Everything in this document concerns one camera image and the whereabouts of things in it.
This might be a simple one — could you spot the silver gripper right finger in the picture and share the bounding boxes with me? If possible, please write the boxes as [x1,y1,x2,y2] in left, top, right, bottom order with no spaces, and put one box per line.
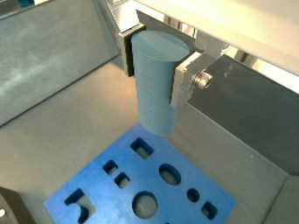
[171,32,230,109]

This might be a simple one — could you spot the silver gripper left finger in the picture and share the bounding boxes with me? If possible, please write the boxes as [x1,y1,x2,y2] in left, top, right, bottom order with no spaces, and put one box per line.
[118,24,146,77]

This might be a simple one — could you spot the blue oval peg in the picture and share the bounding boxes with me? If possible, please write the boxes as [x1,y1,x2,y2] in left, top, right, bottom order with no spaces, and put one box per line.
[131,31,190,136]

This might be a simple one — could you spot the blue shape sorting board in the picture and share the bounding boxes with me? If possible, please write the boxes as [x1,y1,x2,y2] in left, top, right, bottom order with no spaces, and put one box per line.
[45,124,237,224]

